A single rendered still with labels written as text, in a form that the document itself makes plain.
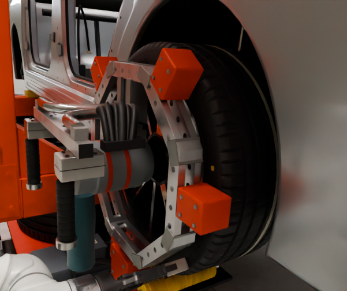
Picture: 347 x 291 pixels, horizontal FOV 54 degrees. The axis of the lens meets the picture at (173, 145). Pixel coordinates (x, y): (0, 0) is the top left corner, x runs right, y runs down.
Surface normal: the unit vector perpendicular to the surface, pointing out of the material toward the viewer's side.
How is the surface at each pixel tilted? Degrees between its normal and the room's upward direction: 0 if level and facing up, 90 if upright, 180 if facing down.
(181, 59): 35
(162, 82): 90
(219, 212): 90
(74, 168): 90
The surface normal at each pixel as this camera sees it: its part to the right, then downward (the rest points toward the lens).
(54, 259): 0.06, -0.96
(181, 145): 0.42, -0.50
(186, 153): 0.53, 0.26
